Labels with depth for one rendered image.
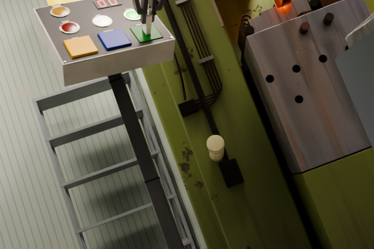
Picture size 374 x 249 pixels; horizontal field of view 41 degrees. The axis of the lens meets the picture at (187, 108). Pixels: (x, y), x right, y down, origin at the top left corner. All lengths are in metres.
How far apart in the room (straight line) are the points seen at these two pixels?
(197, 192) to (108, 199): 3.18
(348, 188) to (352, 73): 1.06
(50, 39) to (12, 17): 4.36
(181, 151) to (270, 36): 0.78
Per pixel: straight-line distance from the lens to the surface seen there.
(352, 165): 1.56
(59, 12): 1.57
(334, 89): 1.58
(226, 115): 1.73
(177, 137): 2.17
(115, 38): 1.46
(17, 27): 5.77
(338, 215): 1.55
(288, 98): 1.55
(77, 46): 1.43
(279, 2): 1.67
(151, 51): 1.47
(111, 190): 5.29
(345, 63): 0.52
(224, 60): 1.76
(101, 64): 1.42
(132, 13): 1.57
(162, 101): 2.20
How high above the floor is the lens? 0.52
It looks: 9 degrees up
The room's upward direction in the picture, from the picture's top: 21 degrees counter-clockwise
